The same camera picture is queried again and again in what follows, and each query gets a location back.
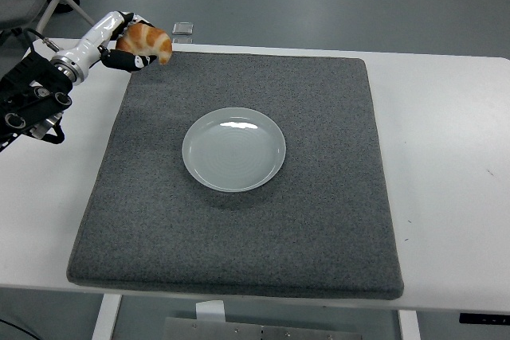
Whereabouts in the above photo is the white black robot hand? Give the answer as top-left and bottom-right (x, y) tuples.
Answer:
(52, 10), (159, 79)

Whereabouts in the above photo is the orange croissant bread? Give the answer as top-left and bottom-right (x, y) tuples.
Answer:
(115, 22), (174, 65)

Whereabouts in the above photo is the pale grey round plate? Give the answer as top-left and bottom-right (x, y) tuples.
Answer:
(181, 107), (288, 193)

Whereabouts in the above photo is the grey felt mat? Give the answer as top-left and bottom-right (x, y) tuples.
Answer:
(66, 49), (405, 301)

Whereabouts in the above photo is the white table leg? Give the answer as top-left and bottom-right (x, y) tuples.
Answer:
(398, 310), (421, 340)
(92, 294), (123, 340)

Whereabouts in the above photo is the white paper label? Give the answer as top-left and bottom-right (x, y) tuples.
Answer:
(194, 300), (227, 323)

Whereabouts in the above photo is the black table control panel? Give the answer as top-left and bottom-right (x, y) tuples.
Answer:
(458, 311), (510, 326)

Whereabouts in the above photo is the black floor cable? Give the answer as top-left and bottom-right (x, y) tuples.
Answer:
(0, 318), (29, 340)

